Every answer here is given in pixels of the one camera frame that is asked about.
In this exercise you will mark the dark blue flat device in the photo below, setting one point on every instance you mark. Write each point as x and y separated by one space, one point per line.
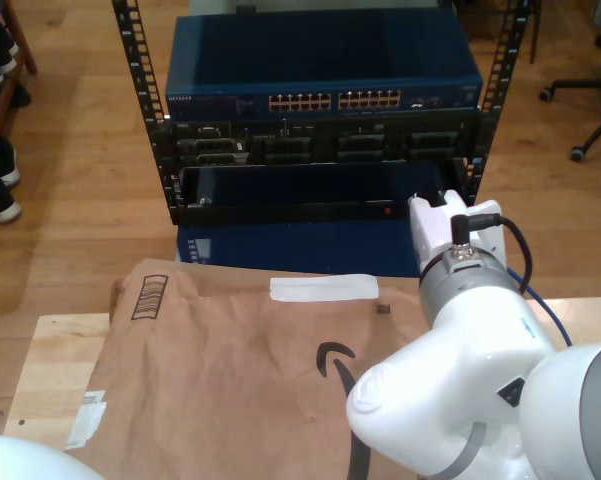
330 245

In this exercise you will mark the white tape strip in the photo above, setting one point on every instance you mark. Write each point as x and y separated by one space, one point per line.
325 289

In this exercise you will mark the black rack server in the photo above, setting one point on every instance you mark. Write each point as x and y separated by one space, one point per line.
320 131

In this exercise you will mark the black office chair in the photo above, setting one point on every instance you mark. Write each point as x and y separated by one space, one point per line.
580 84

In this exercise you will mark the brown paper mailer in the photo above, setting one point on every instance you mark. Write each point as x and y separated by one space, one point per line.
205 375

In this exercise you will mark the white paper label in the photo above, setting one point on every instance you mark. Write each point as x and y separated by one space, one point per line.
87 420

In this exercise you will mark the black perforated rack post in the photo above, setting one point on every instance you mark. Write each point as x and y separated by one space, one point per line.
140 75
502 65

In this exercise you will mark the blue network switch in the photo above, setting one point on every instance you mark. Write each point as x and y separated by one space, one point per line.
305 50

